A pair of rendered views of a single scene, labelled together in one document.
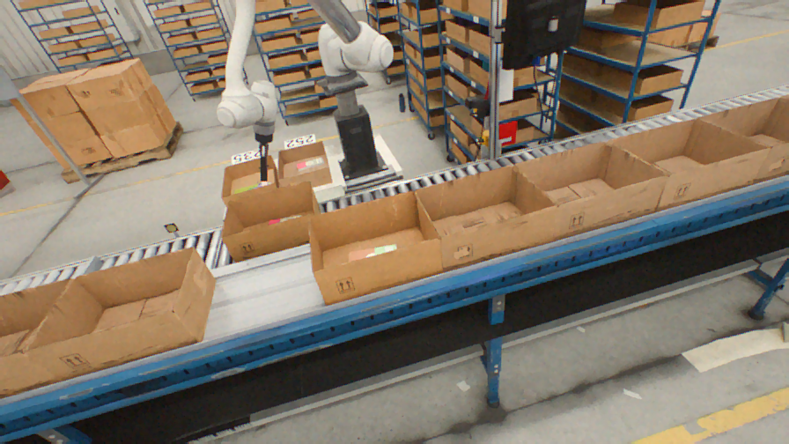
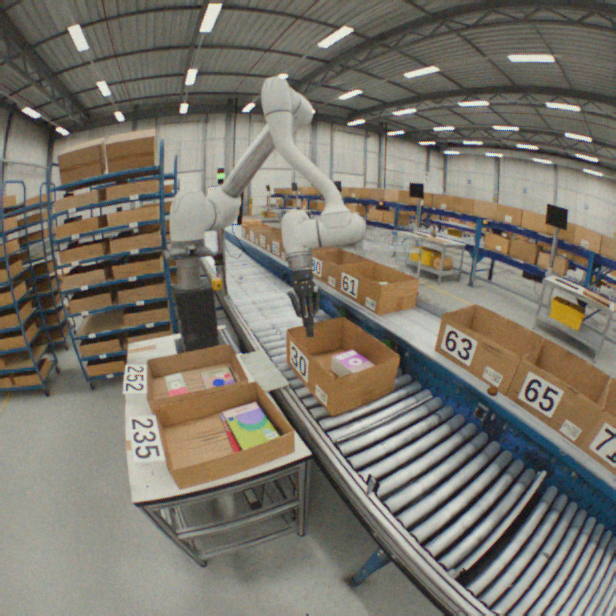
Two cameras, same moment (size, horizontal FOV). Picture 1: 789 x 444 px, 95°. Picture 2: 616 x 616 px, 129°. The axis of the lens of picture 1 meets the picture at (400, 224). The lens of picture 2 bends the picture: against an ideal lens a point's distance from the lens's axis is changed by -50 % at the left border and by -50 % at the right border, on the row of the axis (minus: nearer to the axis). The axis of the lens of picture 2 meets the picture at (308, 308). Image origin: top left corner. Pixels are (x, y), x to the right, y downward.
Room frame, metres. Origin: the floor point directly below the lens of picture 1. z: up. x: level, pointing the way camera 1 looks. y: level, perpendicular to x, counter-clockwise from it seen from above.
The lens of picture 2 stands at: (1.84, 1.44, 1.47)
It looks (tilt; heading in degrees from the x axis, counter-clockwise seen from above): 23 degrees down; 250
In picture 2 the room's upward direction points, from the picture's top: 1 degrees clockwise
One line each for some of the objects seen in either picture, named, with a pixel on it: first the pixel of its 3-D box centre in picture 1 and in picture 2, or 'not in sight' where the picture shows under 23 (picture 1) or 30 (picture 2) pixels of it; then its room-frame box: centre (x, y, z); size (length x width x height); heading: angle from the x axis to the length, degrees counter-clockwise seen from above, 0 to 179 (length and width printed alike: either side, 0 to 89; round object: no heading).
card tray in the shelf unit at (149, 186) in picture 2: not in sight; (133, 190); (2.46, -0.84, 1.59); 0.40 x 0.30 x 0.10; 8
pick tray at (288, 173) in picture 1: (304, 166); (194, 379); (1.97, 0.50, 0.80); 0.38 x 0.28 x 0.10; 9
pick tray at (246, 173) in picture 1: (251, 181); (220, 431); (1.89, 0.80, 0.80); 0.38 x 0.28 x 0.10; 13
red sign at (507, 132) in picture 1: (502, 135); not in sight; (1.81, -0.64, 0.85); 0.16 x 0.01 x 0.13; 98
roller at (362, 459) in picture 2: (195, 269); (407, 436); (1.29, 0.95, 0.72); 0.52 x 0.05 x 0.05; 8
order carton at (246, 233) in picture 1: (276, 221); (338, 360); (1.39, 0.56, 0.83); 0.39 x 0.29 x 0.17; 99
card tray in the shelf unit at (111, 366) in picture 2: (474, 149); (108, 359); (2.95, -0.78, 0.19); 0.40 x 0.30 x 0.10; 6
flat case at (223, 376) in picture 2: not in sight; (220, 383); (1.86, 0.50, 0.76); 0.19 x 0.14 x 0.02; 100
